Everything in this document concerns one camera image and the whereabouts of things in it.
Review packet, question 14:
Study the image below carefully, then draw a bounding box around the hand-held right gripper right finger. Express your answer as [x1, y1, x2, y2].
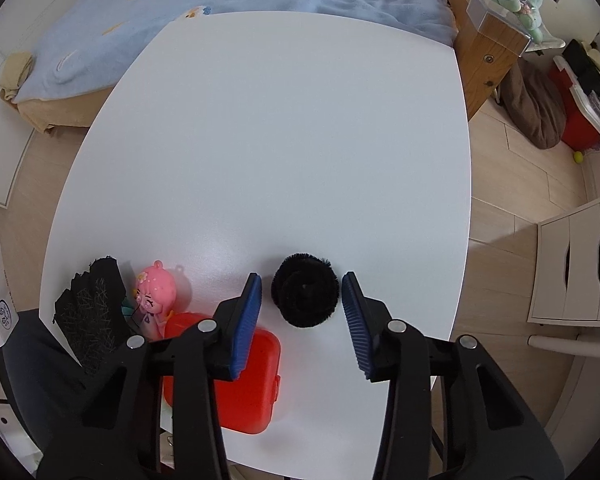
[341, 271, 566, 480]

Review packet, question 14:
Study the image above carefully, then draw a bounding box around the brown bean bag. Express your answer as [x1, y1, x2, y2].
[500, 60, 566, 150]

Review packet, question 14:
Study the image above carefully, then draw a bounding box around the black bag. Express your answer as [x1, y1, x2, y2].
[562, 39, 600, 128]

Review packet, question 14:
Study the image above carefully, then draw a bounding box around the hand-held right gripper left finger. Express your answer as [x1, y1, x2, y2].
[37, 272, 263, 480]

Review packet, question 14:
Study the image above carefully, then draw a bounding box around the beige bed base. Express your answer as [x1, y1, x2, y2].
[14, 95, 113, 133]

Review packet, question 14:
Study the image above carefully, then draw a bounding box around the black fluffy hair scrunchie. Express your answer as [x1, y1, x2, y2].
[271, 254, 340, 330]

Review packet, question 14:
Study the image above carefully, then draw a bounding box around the red cooler box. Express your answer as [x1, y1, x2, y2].
[547, 55, 600, 153]

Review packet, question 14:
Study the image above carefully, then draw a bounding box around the white tube rail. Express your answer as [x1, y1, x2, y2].
[527, 334, 600, 357]

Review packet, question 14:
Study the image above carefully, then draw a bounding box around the white drawer cabinet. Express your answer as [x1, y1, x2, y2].
[526, 192, 600, 325]

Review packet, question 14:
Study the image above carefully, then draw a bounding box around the beige folded cloth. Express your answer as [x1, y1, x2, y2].
[0, 52, 35, 103]

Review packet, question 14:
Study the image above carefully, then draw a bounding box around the clear corner guard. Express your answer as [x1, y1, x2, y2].
[467, 0, 531, 43]

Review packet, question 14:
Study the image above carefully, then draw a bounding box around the wooden bed frame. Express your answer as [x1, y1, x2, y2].
[427, 0, 531, 121]

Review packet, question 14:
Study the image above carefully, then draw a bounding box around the white folding chair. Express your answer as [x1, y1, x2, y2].
[525, 35, 567, 60]

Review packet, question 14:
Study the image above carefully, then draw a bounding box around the red plastic box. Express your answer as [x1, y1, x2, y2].
[162, 311, 282, 435]

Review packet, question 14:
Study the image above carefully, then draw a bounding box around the pink doll figure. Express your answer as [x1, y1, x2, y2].
[132, 260, 191, 341]

